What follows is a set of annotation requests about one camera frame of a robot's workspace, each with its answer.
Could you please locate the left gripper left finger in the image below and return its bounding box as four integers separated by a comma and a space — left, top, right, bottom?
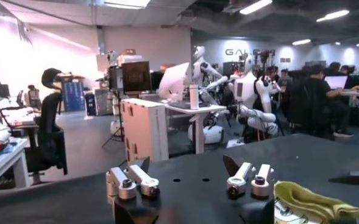
105, 156, 161, 205

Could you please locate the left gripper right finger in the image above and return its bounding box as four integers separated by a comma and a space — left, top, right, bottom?
222, 155, 275, 200

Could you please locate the yellow-green t-shirt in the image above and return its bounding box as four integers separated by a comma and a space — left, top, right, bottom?
273, 181, 359, 224

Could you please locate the black table cover cloth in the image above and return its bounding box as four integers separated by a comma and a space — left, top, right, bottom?
0, 133, 359, 224

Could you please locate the tall white cardboard box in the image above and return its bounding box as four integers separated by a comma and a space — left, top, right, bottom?
120, 97, 170, 162

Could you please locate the small white standing desk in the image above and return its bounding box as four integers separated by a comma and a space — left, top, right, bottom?
163, 102, 227, 155

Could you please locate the seated person in black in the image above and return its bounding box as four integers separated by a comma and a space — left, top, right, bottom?
288, 63, 354, 139

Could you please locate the white humanoid robot right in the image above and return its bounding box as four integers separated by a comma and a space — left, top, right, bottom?
227, 53, 280, 144

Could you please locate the black office chair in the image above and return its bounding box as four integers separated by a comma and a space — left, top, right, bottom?
25, 68, 69, 185

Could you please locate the white water bottle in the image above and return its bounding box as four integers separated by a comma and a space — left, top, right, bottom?
188, 84, 200, 110

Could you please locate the laptop with bright screen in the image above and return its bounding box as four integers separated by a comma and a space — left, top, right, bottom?
324, 75, 349, 91

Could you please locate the blue cabinet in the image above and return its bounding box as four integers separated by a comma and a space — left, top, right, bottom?
62, 80, 86, 113

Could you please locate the black monitor on stand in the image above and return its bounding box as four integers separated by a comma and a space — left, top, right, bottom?
101, 60, 152, 149

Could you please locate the white curved board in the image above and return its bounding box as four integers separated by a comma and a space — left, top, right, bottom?
158, 62, 191, 103

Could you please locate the large white desk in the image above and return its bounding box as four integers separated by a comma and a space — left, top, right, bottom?
0, 138, 30, 191

